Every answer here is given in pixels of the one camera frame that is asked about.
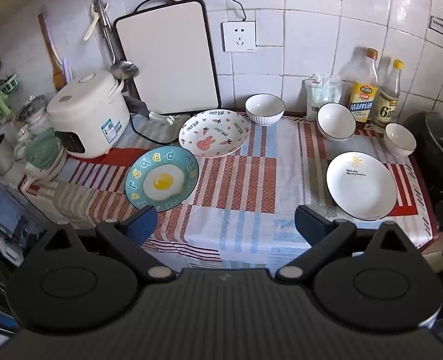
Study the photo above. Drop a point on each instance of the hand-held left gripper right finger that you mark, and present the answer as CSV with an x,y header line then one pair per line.
x,y
310,225

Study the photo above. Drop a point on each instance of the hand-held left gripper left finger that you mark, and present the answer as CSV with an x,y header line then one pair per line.
x,y
143,225

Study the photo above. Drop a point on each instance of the teal fried egg plate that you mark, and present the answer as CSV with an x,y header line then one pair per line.
x,y
144,165

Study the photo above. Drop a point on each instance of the white sun print plate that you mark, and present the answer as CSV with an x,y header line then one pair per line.
x,y
360,189

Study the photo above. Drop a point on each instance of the white rabbit print plate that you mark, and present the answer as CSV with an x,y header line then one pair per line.
x,y
214,135

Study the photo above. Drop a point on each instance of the striped patchwork tablecloth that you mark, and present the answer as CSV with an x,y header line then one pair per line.
x,y
262,180

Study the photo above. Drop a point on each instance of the black pot with glass lid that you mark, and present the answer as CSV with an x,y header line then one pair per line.
x,y
438,150

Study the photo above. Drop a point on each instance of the small white ribbed bowl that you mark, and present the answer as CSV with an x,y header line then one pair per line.
x,y
400,140

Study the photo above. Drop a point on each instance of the large white bowl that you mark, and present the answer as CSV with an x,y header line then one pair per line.
x,y
335,122

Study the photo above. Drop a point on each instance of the white power plug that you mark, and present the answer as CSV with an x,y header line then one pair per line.
x,y
161,117

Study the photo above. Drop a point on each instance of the green and white strainer jug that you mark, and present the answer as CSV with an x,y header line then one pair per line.
x,y
43,153

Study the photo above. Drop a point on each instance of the clear vinegar bottle yellow cap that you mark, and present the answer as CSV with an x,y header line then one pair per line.
x,y
386,108

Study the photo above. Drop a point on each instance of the white rice cooker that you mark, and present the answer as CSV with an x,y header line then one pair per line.
x,y
88,112

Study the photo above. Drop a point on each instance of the white salt bag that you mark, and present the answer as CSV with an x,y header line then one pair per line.
x,y
320,95

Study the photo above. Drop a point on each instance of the yellow label cooking wine bottle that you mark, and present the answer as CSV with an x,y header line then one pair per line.
x,y
363,97

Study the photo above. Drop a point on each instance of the glass jar with lid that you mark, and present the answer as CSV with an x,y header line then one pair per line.
x,y
34,114

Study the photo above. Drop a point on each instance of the steel ladle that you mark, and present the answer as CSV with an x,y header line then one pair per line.
x,y
124,69

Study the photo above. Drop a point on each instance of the white cutting board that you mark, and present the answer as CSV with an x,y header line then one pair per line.
x,y
169,60

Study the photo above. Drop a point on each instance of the wooden spatula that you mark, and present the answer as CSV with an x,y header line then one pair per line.
x,y
52,60

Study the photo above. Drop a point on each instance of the white rice paddle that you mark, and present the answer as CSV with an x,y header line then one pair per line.
x,y
91,26

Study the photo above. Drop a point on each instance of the dark wall sticker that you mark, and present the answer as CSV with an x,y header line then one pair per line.
x,y
441,27

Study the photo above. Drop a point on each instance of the white wall socket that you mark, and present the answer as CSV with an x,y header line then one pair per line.
x,y
239,35

